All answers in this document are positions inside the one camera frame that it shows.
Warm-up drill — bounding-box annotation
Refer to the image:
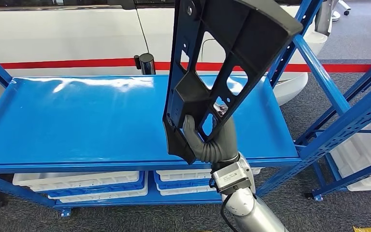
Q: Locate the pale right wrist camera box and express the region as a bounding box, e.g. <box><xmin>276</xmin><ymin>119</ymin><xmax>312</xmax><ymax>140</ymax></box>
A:
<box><xmin>211</xmin><ymin>161</ymin><xmax>253</xmax><ymax>195</ymax></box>

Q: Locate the black barrier post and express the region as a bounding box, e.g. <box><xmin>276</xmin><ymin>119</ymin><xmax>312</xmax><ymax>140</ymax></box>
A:
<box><xmin>133</xmin><ymin>53</ymin><xmax>156</xmax><ymax>76</ymax></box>

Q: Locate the white wheeled stand base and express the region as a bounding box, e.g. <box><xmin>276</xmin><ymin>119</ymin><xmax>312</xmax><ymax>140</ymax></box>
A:
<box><xmin>331</xmin><ymin>0</ymin><xmax>351</xmax><ymax>22</ymax></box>

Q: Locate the blue metal shelf rack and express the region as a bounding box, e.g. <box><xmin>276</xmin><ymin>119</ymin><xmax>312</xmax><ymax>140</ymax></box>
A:
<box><xmin>0</xmin><ymin>0</ymin><xmax>371</xmax><ymax>218</ymax></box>
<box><xmin>294</xmin><ymin>48</ymin><xmax>371</xmax><ymax>201</ymax></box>

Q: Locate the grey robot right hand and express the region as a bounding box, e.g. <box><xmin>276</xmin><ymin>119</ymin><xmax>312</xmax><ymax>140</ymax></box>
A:
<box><xmin>182</xmin><ymin>105</ymin><xmax>239</xmax><ymax>159</ymax></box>

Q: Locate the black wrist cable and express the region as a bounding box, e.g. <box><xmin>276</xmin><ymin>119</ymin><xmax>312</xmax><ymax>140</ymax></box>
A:
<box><xmin>220</xmin><ymin>192</ymin><xmax>239</xmax><ymax>232</ymax></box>

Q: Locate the black plastic car part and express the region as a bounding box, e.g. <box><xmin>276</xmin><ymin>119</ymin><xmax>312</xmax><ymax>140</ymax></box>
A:
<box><xmin>162</xmin><ymin>0</ymin><xmax>303</xmax><ymax>165</ymax></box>

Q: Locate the white car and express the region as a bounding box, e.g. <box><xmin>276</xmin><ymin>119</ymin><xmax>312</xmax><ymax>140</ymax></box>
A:
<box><xmin>0</xmin><ymin>0</ymin><xmax>333</xmax><ymax>113</ymax></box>

